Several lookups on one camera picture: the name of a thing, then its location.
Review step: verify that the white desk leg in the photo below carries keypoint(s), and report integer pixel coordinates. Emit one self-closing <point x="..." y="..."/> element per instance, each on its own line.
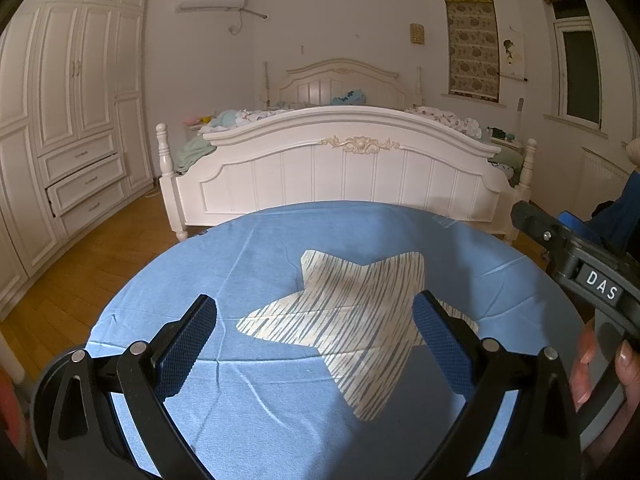
<point x="10" y="355"/>

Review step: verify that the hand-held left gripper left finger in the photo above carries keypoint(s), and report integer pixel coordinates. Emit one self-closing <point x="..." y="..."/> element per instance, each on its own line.
<point x="185" y="350"/>

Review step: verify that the floral quilt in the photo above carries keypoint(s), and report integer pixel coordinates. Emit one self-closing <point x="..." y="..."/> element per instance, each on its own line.
<point x="445" y="119"/>

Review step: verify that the white wardrobe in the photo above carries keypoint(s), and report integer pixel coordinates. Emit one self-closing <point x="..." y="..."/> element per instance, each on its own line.
<point x="70" y="110"/>

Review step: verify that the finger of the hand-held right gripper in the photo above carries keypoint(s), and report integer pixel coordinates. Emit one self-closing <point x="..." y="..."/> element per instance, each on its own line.
<point x="572" y="222"/>
<point x="537" y="227"/>

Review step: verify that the white radiator cover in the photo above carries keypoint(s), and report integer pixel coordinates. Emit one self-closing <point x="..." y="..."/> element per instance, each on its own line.
<point x="602" y="172"/>

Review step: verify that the patterned window blind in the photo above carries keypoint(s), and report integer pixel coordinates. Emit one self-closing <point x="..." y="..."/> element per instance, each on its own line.
<point x="472" y="50"/>

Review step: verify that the blue star-print tablecloth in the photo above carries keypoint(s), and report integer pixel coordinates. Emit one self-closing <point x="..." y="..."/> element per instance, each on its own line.
<point x="280" y="240"/>

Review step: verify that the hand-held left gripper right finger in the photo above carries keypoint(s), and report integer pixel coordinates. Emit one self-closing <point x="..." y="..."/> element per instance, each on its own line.
<point x="442" y="345"/>

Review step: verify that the white wooden bed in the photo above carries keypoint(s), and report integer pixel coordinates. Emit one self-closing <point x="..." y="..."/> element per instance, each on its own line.
<point x="350" y="180"/>

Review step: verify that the dark blue cloth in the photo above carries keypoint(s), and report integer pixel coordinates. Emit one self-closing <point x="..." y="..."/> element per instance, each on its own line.
<point x="622" y="215"/>

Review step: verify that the green blanket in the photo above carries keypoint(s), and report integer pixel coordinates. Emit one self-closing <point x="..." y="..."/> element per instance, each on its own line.
<point x="195" y="155"/>

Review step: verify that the blue plush toy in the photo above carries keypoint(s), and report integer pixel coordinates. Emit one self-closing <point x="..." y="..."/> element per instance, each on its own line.
<point x="350" y="96"/>

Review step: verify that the person's right hand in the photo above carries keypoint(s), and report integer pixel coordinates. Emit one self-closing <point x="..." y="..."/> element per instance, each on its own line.
<point x="582" y="365"/>

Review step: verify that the white framed window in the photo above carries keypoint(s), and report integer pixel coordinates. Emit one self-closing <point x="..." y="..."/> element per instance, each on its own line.
<point x="580" y="75"/>

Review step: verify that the beige wall lamp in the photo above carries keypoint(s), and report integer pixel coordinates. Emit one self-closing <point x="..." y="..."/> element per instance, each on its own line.
<point x="417" y="34"/>

